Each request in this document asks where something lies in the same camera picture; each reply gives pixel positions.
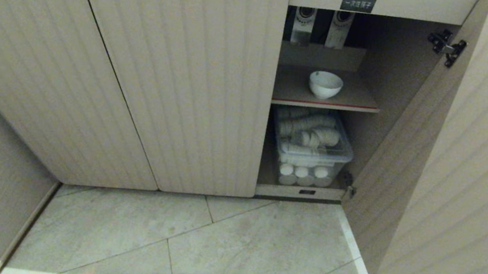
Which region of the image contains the white ceramic bowl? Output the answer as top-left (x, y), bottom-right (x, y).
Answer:
top-left (306, 69), bottom-right (345, 102)

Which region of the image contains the silver cup dispenser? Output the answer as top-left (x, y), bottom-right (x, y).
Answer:
top-left (289, 5), bottom-right (318, 48)
top-left (324, 9), bottom-right (356, 52)

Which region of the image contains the black door hinge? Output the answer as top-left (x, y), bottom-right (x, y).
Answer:
top-left (424, 27), bottom-right (469, 70)
top-left (339, 170), bottom-right (359, 202)

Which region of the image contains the dark cabinet label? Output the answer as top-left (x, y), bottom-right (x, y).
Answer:
top-left (340, 0), bottom-right (377, 15)

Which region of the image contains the closed beige cabinet door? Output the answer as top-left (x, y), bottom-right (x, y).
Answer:
top-left (44, 0), bottom-right (290, 206)
top-left (0, 0), bottom-right (185, 197)

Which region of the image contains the open beige cabinet door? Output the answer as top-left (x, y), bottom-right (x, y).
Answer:
top-left (332, 0), bottom-right (488, 274)

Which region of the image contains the beige wooden cabinet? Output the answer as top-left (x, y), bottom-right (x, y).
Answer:
top-left (0, 0), bottom-right (480, 238)

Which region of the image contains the beige cabinet shelf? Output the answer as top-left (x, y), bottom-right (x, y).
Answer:
top-left (271, 61), bottom-right (385, 119)

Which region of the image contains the clear plastic storage bin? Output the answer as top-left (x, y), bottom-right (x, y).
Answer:
top-left (265, 103), bottom-right (360, 194)

